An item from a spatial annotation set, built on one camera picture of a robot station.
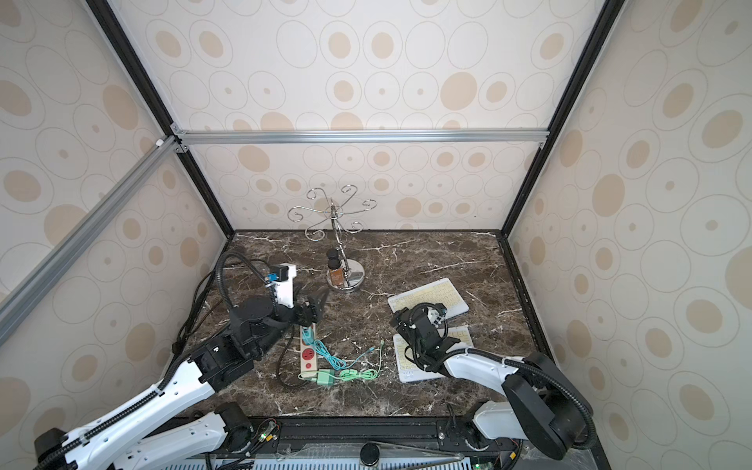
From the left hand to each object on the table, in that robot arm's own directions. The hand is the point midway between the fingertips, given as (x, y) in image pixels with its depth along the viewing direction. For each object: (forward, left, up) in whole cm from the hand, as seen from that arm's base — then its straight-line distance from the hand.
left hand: (324, 286), depth 69 cm
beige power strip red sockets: (-8, +7, -26) cm, 28 cm away
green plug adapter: (-13, +2, -27) cm, 30 cm away
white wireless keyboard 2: (-10, -22, -28) cm, 37 cm away
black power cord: (+5, +52, -32) cm, 61 cm away
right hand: (+4, -23, -24) cm, 33 cm away
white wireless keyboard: (+18, -35, -29) cm, 49 cm away
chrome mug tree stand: (+24, -3, -26) cm, 36 cm away
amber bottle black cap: (+21, +2, -18) cm, 28 cm away
